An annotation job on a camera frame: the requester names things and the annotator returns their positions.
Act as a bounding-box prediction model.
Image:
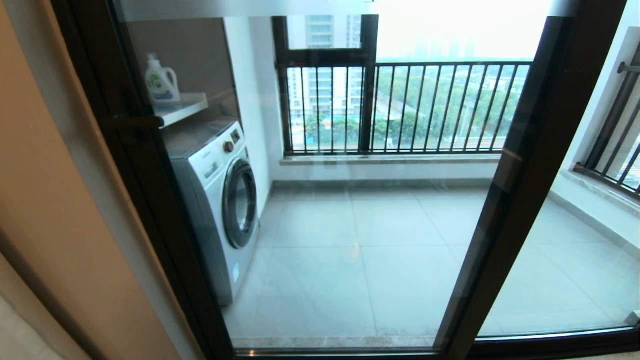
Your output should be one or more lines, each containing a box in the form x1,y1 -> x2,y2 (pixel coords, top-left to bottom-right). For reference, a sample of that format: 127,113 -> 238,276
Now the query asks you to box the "dark brown sliding glass door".
52,0 -> 628,360

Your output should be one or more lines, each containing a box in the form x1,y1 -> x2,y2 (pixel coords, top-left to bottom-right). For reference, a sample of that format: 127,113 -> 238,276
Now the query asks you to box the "dark door handle lever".
102,114 -> 165,132

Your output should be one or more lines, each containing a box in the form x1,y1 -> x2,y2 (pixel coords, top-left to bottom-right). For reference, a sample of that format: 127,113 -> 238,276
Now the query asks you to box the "long grey stone window sill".
280,152 -> 502,166

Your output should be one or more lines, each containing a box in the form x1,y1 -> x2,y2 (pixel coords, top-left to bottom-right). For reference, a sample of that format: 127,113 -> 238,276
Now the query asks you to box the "white front-load washing machine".
162,119 -> 261,307

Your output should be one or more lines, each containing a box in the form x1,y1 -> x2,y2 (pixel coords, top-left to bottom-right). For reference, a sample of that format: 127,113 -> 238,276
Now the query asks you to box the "long black balcony railing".
277,61 -> 533,155

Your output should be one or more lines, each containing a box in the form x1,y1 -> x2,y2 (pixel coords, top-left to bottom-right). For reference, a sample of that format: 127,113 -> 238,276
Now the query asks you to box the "white detergent bottle green label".
145,52 -> 182,105

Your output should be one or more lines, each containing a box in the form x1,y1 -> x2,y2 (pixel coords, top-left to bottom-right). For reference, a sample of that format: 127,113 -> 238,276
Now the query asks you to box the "dark brown fixed glass panel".
440,0 -> 640,358

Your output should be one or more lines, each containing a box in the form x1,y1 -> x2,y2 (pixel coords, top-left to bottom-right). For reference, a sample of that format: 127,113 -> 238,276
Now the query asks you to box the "short grey stone side sill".
560,170 -> 640,218

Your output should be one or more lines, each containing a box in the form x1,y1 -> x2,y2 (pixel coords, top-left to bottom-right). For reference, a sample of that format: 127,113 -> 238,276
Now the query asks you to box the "short black side railing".
575,60 -> 640,201

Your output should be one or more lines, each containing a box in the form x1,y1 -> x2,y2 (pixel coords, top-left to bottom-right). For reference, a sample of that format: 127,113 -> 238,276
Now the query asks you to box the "dark window frame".
272,15 -> 379,155

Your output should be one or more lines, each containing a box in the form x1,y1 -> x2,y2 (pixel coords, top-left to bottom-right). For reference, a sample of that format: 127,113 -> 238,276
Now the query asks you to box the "white wall shelf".
152,92 -> 209,130

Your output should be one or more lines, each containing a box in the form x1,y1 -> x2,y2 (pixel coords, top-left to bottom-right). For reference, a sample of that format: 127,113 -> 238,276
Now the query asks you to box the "black-framed balcony doorway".
50,0 -> 640,360

